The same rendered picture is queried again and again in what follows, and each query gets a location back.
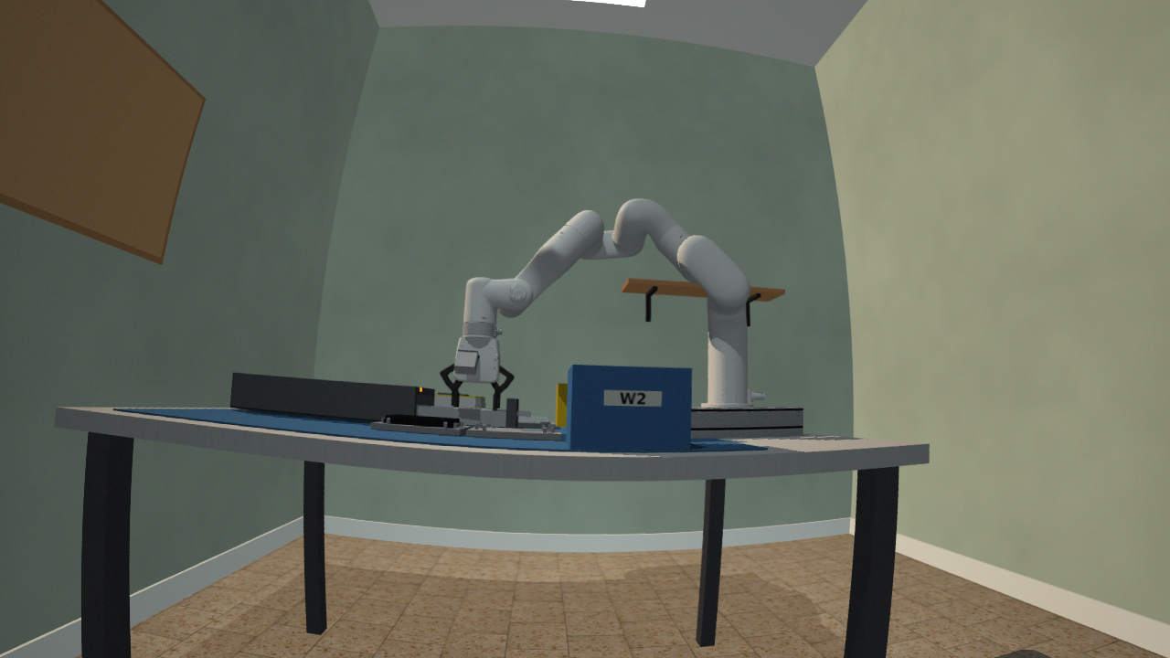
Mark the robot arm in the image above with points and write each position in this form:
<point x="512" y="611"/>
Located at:
<point x="698" y="259"/>

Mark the blue bench mat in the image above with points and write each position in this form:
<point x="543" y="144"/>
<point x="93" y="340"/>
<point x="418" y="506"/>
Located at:
<point x="362" y="430"/>

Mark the blue box labelled w2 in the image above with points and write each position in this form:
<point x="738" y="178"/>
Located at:
<point x="629" y="408"/>

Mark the yellow open-top bin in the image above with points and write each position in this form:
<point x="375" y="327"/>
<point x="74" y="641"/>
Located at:
<point x="562" y="405"/>

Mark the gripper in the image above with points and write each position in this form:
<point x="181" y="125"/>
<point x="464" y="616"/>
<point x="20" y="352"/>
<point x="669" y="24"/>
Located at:
<point x="488" y="369"/>

